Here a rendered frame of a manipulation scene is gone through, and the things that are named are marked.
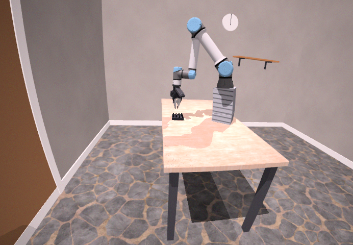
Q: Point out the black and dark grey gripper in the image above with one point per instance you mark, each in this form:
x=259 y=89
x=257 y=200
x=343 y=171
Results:
x=174 y=95

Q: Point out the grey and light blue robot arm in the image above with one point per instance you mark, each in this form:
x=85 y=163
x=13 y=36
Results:
x=222 y=64

